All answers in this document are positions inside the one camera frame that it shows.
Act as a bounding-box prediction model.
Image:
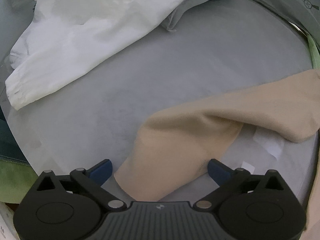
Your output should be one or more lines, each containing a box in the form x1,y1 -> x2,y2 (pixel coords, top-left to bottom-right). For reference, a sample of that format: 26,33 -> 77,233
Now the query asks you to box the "beige long-sleeve garment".
113,68 -> 320,240

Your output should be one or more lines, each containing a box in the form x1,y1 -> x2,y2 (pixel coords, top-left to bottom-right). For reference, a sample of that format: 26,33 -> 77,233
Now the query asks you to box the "green cutting mat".
0,33 -> 320,204

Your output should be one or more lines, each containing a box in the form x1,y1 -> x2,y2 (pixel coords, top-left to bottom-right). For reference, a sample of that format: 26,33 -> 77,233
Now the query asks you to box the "white garment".
5,0 -> 184,109

